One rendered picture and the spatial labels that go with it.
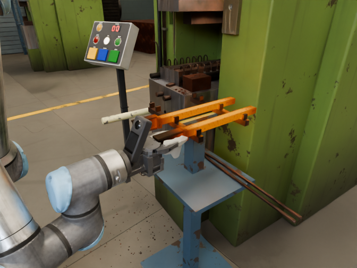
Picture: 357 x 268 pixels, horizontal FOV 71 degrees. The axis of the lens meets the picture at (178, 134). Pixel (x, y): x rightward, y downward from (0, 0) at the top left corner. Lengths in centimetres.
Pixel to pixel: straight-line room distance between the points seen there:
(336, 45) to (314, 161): 61
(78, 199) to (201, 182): 53
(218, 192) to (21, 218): 62
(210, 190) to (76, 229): 50
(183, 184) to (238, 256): 79
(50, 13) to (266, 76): 541
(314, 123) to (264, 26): 67
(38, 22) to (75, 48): 81
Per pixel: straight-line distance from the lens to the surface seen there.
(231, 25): 118
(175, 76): 136
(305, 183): 169
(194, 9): 134
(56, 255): 64
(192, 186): 96
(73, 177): 58
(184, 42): 163
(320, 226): 199
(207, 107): 95
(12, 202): 59
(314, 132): 155
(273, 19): 109
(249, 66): 114
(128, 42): 170
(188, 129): 76
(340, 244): 194
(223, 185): 98
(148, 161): 66
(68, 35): 612
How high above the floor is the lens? 130
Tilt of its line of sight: 27 degrees down
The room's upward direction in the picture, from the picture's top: straight up
